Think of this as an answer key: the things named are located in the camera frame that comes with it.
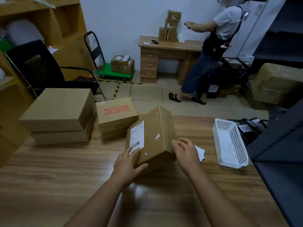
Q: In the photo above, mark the medium taped cardboard box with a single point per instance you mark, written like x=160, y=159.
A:
x=123, y=68

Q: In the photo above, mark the small green packet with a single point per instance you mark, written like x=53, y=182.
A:
x=5, y=44

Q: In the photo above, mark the black scanners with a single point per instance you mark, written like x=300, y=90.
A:
x=246, y=131

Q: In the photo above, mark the stack of white stickers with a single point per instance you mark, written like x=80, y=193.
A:
x=200, y=152

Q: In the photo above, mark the wooden drawer desk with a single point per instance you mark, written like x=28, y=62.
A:
x=149, y=63

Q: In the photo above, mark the stack of large cardboard boxes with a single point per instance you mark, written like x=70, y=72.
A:
x=71, y=44

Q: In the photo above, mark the black flat device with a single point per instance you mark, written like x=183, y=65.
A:
x=265, y=123
x=258, y=122
x=252, y=125

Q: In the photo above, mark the person's right forearm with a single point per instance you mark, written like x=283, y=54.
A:
x=217, y=203

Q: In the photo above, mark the red striped cardboard box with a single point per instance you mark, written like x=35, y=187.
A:
x=116, y=111

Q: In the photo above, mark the small labelled cardboard box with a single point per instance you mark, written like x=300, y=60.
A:
x=116, y=58

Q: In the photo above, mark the green platform trolley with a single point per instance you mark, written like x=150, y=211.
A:
x=111, y=72

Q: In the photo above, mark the flat brown parcel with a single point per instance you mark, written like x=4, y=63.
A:
x=6, y=82

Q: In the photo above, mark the person's left forearm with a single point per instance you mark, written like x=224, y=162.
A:
x=94, y=208

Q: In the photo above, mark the person's left hand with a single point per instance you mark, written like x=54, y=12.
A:
x=124, y=170

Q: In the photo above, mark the black plastic crates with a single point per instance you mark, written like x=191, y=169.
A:
x=213, y=92

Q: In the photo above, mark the person's right hand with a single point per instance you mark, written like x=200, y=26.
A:
x=188, y=158

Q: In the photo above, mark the pile of translucent backing papers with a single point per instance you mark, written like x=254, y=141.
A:
x=228, y=148

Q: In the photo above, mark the grey soft parcel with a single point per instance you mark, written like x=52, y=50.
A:
x=23, y=31

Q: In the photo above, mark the black plastic crate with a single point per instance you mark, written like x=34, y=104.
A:
x=236, y=73

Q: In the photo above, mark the black office chair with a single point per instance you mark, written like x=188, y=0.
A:
x=35, y=66

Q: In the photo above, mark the small yellowish cardboard box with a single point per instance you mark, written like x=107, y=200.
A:
x=125, y=59

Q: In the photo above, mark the tiny cardboard box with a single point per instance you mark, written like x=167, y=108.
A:
x=101, y=66

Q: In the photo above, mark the stack of small cardboard boxes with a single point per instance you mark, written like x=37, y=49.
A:
x=170, y=28

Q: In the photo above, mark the white perforated plastic tray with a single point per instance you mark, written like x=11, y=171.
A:
x=216, y=130

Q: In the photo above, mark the dark metal shelf rack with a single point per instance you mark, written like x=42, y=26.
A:
x=281, y=182
x=281, y=37

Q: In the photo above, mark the crumpled white bag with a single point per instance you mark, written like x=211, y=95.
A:
x=42, y=2

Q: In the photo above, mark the white standing air conditioner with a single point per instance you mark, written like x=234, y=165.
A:
x=258, y=25

